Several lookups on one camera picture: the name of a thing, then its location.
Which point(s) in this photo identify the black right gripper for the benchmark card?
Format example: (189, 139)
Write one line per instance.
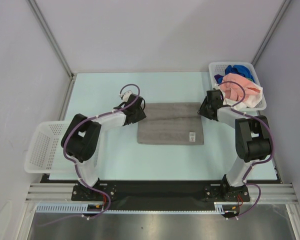
(203, 110)

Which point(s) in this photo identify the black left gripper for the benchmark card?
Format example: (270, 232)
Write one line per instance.
(141, 116)

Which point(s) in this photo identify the grey terry towel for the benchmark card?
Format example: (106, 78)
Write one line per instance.
(171, 123)

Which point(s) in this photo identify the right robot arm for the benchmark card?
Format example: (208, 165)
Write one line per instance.
(254, 143)

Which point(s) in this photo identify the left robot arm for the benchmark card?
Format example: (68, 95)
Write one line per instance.
(82, 143)

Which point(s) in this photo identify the white basket with towels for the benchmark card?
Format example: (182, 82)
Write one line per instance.
(259, 107)

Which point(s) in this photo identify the pink towel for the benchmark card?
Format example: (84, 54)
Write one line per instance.
(238, 88)

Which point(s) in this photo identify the white towel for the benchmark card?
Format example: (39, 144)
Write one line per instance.
(252, 102)

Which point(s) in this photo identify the blue towel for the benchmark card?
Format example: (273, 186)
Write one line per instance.
(218, 71)

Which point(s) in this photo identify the empty white perforated basket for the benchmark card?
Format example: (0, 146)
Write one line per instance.
(45, 154)

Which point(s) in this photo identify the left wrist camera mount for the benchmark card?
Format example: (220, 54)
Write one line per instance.
(125, 96)

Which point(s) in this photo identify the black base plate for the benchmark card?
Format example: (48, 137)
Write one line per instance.
(170, 195)

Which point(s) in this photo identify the right aluminium frame post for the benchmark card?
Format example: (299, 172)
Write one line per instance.
(284, 7)

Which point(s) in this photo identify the aluminium frame post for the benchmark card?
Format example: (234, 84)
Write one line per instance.
(40, 18)
(284, 7)

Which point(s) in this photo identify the aluminium rail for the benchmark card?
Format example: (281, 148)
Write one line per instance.
(62, 192)

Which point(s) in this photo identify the grey slotted cable duct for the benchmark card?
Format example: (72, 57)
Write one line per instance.
(71, 208)

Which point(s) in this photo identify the left aluminium frame post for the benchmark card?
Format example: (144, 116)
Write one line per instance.
(40, 18)

